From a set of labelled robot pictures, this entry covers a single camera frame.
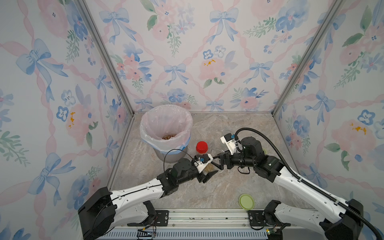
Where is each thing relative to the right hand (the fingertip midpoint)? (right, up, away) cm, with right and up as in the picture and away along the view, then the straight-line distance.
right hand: (214, 157), depth 70 cm
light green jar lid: (+37, -2, +27) cm, 46 cm away
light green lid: (+18, -25, +8) cm, 32 cm away
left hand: (0, -3, +3) cm, 4 cm away
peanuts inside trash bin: (-26, +8, +25) cm, 37 cm away
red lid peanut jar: (-5, +3, +17) cm, 18 cm away
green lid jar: (-2, -5, 0) cm, 6 cm away
